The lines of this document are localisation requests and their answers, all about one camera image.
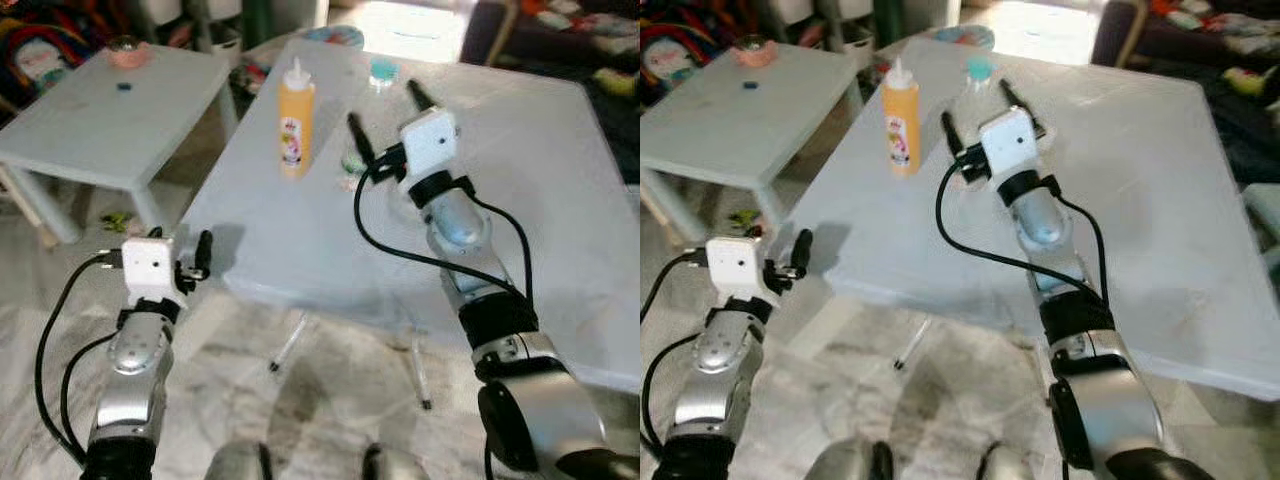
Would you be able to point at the dark sofa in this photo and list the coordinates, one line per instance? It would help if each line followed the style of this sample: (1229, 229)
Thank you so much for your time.
(600, 110)
(1240, 120)

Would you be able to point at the clear bottle with teal cap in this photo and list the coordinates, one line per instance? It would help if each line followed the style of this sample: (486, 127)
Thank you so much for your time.
(383, 70)
(980, 68)

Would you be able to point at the pink bowl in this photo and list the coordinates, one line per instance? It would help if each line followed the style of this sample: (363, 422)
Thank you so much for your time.
(130, 55)
(755, 53)

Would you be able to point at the colourful cushion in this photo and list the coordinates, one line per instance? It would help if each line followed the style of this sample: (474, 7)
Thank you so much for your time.
(675, 60)
(45, 60)

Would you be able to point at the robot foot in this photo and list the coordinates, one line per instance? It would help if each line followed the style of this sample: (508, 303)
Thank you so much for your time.
(1010, 468)
(235, 465)
(395, 468)
(845, 465)

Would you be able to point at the orange sauce squeeze bottle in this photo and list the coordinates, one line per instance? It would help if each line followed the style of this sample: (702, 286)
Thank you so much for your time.
(900, 120)
(296, 120)

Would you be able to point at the large white table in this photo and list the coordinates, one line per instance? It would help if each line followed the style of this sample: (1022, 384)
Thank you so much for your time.
(1150, 170)
(540, 170)

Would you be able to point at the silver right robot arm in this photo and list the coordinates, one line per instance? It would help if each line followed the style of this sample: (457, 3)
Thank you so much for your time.
(1040, 215)
(455, 220)

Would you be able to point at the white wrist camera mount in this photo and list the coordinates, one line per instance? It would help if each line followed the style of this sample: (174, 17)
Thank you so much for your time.
(150, 265)
(735, 268)
(1008, 140)
(430, 140)

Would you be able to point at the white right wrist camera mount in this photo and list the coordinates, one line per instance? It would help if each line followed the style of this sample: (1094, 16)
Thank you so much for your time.
(430, 140)
(1008, 140)

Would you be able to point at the small white table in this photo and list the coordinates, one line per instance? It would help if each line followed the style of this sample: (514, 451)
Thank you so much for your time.
(100, 120)
(720, 120)

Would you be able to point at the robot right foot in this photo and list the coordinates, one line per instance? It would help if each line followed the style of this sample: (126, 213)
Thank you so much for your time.
(395, 468)
(1010, 468)

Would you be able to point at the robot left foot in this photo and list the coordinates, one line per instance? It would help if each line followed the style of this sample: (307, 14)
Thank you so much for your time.
(235, 465)
(845, 465)

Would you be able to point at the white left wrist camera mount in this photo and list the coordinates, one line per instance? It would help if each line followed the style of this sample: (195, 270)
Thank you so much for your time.
(150, 265)
(735, 268)

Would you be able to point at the small green scrap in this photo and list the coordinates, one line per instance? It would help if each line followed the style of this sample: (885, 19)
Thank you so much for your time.
(115, 220)
(745, 218)

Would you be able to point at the teal plate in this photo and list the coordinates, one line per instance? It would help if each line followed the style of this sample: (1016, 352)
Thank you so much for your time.
(965, 37)
(335, 37)

